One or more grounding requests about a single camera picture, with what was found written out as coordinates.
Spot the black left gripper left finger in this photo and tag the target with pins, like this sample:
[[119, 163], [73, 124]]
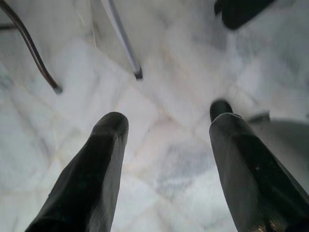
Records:
[[91, 169]]

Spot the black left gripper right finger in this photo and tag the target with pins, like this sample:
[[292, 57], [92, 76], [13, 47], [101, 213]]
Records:
[[246, 169]]

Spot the black shirt green print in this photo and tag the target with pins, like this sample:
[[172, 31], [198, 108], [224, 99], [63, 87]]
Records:
[[241, 12]]

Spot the silver metal clothes rack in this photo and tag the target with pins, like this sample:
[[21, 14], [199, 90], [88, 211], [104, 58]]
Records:
[[122, 36]]

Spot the black robot left foot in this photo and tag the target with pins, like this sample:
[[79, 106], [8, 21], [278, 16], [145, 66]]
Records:
[[219, 108]]

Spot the marble pattern folding table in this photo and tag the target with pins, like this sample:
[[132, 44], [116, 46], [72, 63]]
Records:
[[32, 52]]

